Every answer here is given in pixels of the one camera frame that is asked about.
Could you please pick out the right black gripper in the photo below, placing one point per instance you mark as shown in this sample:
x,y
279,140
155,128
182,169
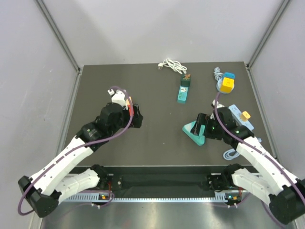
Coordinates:
x,y
202,119

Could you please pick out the teal triangular power strip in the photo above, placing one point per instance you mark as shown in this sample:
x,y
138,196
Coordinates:
x,y
198,139

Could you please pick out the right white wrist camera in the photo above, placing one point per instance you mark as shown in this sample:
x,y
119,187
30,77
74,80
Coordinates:
x,y
216,104

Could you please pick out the light blue power strip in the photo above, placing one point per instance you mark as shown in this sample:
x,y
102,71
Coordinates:
x,y
236,113

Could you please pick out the red cube plug adapter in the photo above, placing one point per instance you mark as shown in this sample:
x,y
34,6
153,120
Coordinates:
x,y
132,109

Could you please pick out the teal rectangular power strip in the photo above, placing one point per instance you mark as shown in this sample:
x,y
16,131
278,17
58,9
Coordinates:
x,y
182,94

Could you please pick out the aluminium frame post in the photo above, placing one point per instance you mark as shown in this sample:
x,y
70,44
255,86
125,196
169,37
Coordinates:
x,y
58,35
267,34

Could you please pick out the white slotted cable duct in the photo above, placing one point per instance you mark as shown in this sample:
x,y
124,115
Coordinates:
x,y
101,197

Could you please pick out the round light blue socket base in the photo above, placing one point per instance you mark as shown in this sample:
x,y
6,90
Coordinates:
x,y
218,86

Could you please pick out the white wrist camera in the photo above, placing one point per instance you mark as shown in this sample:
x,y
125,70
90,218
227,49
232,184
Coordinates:
x,y
118,97
216,104

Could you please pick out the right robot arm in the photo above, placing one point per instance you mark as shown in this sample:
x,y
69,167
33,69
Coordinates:
x,y
280,190

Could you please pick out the yellow cube plug adapter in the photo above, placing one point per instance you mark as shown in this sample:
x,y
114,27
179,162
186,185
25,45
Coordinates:
x,y
227,85

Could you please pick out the orange plug adapter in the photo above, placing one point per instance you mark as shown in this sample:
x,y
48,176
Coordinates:
x,y
245,116

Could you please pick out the left aluminium frame post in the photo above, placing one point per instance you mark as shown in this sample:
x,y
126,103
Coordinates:
x,y
58,35

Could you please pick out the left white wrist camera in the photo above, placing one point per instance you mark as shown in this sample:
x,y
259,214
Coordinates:
x,y
118,97

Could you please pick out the right aluminium frame post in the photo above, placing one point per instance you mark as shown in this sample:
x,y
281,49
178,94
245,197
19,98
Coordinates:
x,y
267,34

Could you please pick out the dark green plug adapter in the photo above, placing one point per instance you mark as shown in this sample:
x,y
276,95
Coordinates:
x,y
185,80

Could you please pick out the blue cube plug adapter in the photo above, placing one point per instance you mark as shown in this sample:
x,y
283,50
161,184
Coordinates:
x,y
229,75

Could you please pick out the peach cube plug adapter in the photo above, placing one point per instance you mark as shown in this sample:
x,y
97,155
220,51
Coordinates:
x,y
129,103

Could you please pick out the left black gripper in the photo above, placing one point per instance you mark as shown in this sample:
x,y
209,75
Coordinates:
x,y
137,118

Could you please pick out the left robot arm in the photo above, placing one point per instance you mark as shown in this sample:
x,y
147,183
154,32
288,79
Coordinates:
x,y
46,189

